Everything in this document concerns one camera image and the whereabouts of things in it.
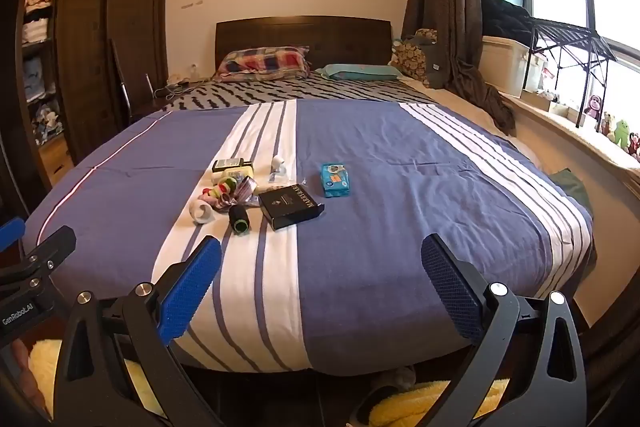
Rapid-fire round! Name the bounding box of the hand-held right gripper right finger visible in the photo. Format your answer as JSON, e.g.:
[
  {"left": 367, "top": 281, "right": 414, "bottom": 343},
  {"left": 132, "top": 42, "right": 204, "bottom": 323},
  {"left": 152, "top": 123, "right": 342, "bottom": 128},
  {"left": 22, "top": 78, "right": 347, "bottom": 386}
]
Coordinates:
[{"left": 421, "top": 233, "right": 588, "bottom": 427}]

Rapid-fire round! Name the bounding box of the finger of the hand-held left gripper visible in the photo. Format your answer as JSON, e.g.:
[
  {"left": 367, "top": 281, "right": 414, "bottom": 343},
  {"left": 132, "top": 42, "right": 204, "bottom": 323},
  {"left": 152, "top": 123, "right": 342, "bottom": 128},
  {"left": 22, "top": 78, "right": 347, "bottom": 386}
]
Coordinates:
[
  {"left": 0, "top": 217, "right": 27, "bottom": 254},
  {"left": 0, "top": 226, "right": 77, "bottom": 303}
]

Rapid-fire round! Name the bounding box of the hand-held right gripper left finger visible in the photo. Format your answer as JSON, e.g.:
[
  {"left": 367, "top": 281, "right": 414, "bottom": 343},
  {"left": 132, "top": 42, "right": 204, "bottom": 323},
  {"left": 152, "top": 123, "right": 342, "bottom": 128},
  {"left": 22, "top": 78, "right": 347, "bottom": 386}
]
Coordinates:
[{"left": 52, "top": 235, "right": 223, "bottom": 427}]

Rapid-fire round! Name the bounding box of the person's left hand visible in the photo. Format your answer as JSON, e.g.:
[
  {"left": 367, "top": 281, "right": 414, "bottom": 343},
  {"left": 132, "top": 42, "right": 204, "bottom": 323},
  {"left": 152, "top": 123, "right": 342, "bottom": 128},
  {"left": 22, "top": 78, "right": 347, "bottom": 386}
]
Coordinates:
[{"left": 0, "top": 338, "right": 38, "bottom": 418}]

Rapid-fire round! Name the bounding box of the yellow fluffy rug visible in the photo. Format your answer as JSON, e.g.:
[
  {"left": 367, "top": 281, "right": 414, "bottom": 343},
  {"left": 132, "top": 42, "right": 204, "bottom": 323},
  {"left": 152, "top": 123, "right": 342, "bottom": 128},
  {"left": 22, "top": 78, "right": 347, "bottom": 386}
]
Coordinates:
[
  {"left": 27, "top": 338, "right": 151, "bottom": 418},
  {"left": 367, "top": 377, "right": 511, "bottom": 427}
]

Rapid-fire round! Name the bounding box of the white tape roll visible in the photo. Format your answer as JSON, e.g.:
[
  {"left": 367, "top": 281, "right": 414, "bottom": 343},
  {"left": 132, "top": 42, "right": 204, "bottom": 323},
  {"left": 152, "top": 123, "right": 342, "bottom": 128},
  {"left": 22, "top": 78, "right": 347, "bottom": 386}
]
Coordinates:
[{"left": 190, "top": 200, "right": 217, "bottom": 225}]

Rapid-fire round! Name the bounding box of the black roll green core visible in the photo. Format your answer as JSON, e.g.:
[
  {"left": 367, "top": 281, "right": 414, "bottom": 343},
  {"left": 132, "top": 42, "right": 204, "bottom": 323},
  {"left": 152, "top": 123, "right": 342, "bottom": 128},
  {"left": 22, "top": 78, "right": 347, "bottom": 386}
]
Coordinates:
[{"left": 228, "top": 203, "right": 249, "bottom": 236}]

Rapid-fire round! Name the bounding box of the blue white striped blanket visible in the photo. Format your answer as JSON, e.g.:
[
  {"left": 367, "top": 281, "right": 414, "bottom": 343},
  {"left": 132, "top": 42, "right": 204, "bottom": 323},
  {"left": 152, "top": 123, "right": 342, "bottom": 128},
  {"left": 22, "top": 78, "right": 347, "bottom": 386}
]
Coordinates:
[{"left": 22, "top": 99, "right": 598, "bottom": 373}]

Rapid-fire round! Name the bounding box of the large yellow bottle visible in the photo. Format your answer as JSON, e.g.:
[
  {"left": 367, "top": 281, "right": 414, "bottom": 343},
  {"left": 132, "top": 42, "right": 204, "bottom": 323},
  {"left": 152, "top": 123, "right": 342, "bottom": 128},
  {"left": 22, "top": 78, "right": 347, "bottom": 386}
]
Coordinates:
[{"left": 211, "top": 167, "right": 254, "bottom": 186}]

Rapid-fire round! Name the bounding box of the black cardboard box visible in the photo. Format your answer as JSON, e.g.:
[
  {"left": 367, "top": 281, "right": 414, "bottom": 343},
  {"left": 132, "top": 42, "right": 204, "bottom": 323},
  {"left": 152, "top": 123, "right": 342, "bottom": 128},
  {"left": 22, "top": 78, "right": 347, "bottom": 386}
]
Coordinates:
[{"left": 258, "top": 183, "right": 325, "bottom": 231}]

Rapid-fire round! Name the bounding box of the dark green cloth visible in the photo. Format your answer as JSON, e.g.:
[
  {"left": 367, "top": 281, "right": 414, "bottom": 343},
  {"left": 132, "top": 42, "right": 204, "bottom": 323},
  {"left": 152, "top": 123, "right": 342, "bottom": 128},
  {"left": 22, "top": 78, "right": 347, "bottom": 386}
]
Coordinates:
[{"left": 547, "top": 168, "right": 593, "bottom": 218}]

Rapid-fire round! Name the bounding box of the blue tissue pack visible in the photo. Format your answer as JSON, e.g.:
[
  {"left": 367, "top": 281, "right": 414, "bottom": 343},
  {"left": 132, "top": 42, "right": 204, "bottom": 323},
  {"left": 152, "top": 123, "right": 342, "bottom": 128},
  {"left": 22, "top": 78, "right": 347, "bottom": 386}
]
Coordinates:
[{"left": 320, "top": 163, "right": 352, "bottom": 198}]

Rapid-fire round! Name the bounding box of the folded clothes stack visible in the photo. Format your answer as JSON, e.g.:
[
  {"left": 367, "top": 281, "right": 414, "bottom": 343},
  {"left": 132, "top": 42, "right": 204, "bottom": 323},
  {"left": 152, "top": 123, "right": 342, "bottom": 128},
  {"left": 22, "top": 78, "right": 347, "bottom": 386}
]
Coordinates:
[{"left": 22, "top": 0, "right": 57, "bottom": 42}]

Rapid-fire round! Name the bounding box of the dark wooden wardrobe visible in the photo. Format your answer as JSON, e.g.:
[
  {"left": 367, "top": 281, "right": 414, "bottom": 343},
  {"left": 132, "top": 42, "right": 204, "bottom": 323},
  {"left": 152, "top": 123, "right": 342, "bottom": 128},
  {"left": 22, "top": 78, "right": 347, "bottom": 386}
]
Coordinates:
[{"left": 15, "top": 0, "right": 173, "bottom": 168}]

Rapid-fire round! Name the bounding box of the grey black patterned sheet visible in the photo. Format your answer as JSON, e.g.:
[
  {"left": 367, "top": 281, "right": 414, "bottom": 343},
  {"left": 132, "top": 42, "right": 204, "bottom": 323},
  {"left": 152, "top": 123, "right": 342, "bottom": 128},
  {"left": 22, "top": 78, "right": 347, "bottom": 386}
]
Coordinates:
[{"left": 162, "top": 77, "right": 436, "bottom": 112}]

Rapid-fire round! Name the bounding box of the grey cushion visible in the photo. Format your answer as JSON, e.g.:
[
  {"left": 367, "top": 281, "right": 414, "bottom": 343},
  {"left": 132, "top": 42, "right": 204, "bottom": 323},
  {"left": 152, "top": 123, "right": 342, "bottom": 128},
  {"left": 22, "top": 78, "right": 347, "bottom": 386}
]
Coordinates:
[{"left": 422, "top": 41, "right": 451, "bottom": 90}]

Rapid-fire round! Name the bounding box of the white storage box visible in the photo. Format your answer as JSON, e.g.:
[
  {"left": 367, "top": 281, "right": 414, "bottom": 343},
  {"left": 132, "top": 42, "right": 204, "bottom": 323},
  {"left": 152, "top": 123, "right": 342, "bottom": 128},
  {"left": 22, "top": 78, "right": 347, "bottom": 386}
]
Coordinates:
[{"left": 480, "top": 36, "right": 543, "bottom": 98}]

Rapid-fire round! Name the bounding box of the green frog plush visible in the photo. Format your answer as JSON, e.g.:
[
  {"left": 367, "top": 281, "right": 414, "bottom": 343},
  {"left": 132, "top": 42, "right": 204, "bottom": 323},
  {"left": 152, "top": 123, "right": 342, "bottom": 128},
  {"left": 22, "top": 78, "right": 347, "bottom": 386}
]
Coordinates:
[{"left": 612, "top": 119, "right": 632, "bottom": 148}]

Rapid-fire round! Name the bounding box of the brown circle patterned cushion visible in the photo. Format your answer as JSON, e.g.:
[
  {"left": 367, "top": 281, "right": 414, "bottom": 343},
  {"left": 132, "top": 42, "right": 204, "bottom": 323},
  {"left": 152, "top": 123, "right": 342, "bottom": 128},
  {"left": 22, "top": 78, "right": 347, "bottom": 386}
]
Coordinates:
[{"left": 392, "top": 38, "right": 431, "bottom": 82}]

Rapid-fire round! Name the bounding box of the teal pillow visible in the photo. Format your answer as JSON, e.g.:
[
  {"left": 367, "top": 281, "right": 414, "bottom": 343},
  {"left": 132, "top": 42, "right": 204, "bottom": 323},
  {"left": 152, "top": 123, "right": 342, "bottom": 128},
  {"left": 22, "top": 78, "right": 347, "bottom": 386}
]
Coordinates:
[{"left": 314, "top": 63, "right": 403, "bottom": 82}]

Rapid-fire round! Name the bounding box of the plaid pillow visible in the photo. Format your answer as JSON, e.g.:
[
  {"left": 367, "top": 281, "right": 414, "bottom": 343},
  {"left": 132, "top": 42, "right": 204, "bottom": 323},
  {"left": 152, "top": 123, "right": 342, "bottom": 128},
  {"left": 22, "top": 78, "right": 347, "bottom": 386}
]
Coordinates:
[{"left": 216, "top": 46, "right": 311, "bottom": 80}]

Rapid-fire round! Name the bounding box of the black padded jacket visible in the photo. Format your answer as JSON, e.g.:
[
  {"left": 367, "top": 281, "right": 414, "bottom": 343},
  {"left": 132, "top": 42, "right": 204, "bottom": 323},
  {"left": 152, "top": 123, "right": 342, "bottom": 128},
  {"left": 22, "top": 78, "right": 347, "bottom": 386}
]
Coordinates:
[{"left": 480, "top": 0, "right": 546, "bottom": 40}]

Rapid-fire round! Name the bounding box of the dark wooden headboard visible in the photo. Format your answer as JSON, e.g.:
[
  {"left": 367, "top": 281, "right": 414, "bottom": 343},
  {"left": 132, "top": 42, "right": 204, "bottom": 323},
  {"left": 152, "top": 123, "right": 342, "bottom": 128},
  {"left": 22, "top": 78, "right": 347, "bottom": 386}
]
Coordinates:
[{"left": 215, "top": 16, "right": 393, "bottom": 75}]

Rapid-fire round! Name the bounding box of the black metal rack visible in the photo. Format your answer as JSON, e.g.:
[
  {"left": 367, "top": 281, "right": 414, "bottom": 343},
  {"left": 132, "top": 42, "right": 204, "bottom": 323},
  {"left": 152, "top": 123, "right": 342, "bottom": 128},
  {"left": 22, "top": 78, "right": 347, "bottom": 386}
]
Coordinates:
[{"left": 522, "top": 19, "right": 613, "bottom": 128}]

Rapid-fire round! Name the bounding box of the white cable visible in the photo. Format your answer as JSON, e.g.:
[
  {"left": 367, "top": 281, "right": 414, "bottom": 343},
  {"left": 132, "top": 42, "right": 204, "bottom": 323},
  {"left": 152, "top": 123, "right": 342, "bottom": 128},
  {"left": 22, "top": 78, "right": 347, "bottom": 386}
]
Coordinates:
[{"left": 155, "top": 74, "right": 211, "bottom": 100}]

